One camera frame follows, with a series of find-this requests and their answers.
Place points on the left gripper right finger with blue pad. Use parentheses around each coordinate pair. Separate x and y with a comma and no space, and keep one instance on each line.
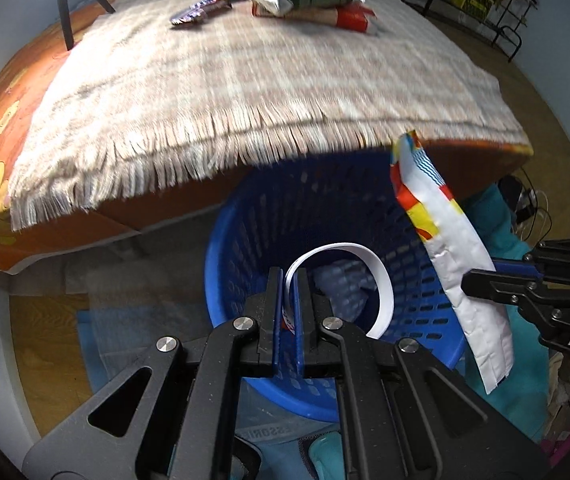
(310,309)

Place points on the beige plaid fringed blanket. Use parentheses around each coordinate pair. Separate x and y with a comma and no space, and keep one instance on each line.
(139,106)

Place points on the teal cloth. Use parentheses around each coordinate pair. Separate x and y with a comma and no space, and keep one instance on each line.
(522,396)

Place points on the orange patterned mattress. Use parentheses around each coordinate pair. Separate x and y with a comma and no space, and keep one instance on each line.
(466,166)

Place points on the white colourful snack bag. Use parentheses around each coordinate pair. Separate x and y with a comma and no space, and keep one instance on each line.
(454,248)

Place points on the black metal drying rack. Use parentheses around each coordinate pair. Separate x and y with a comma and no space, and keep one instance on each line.
(503,27)

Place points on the white wristband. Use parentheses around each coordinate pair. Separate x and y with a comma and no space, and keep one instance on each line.
(355,281)

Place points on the yellow crate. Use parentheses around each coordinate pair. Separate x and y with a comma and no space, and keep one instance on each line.
(478,9)

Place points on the blue plastic laundry basket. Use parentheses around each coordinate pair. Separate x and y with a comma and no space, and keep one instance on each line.
(278,213)

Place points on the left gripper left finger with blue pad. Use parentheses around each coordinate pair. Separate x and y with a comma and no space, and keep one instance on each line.
(270,323)

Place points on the dark purple snack wrapper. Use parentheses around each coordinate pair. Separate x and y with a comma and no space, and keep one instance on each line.
(199,12)

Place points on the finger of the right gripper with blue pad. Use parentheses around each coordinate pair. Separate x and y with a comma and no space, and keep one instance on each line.
(514,286)
(517,267)

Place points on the red paper box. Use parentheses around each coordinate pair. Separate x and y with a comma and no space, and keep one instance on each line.
(353,16)

